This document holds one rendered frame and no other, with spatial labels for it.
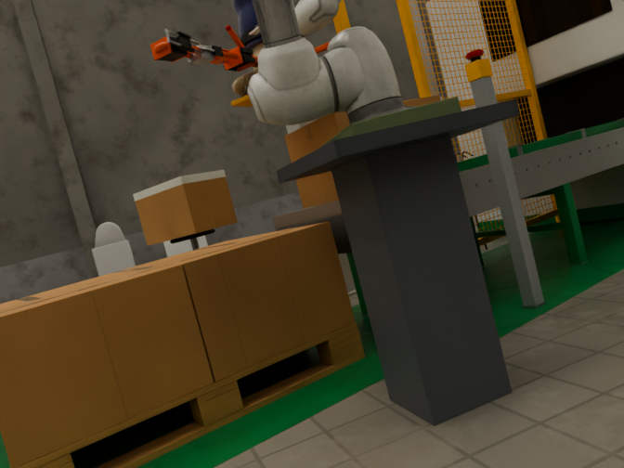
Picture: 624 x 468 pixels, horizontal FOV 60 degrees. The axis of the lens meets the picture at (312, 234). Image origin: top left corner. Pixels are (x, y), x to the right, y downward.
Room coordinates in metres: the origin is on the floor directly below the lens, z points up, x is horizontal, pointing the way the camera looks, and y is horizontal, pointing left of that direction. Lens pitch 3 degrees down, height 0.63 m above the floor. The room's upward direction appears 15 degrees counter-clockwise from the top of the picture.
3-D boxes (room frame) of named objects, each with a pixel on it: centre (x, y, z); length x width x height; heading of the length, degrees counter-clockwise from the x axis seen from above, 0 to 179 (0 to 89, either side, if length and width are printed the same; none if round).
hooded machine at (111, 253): (9.37, 3.42, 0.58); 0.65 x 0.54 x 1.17; 106
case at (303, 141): (2.46, -0.35, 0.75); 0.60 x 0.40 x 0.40; 122
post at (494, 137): (2.16, -0.80, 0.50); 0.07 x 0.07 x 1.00; 33
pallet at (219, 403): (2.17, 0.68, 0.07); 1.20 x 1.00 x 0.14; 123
